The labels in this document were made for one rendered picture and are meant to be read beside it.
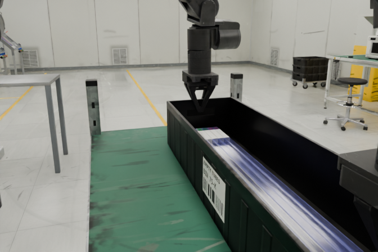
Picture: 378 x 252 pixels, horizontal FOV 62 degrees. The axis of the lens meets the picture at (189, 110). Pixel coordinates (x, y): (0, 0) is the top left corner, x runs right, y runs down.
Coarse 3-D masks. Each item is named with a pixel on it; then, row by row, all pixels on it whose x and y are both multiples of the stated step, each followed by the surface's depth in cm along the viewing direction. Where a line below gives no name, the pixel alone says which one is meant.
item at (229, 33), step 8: (208, 0) 68; (200, 8) 69; (208, 8) 69; (200, 16) 69; (208, 16) 69; (200, 24) 69; (208, 24) 70; (216, 24) 72; (224, 24) 74; (232, 24) 75; (224, 32) 74; (232, 32) 75; (240, 32) 76; (224, 40) 75; (232, 40) 75; (240, 40) 76; (216, 48) 76; (224, 48) 77; (232, 48) 78
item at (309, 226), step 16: (208, 128) 77; (224, 144) 67; (240, 160) 59; (256, 160) 59; (240, 176) 53; (256, 176) 53; (272, 176) 53; (256, 192) 48; (272, 192) 48; (288, 192) 48; (272, 208) 44; (288, 208) 44; (304, 208) 44; (288, 224) 40; (304, 224) 40; (320, 224) 40; (304, 240) 37; (320, 240) 37; (336, 240) 37
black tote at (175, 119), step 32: (192, 128) 56; (224, 128) 83; (256, 128) 68; (288, 128) 57; (192, 160) 57; (224, 160) 43; (288, 160) 57; (320, 160) 49; (224, 192) 43; (320, 192) 49; (224, 224) 44; (256, 224) 34; (352, 224) 43
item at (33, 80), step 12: (0, 84) 246; (12, 84) 248; (24, 84) 250; (36, 84) 252; (48, 84) 253; (60, 84) 296; (48, 96) 256; (60, 96) 297; (48, 108) 258; (60, 108) 300; (60, 120) 303; (60, 168) 277
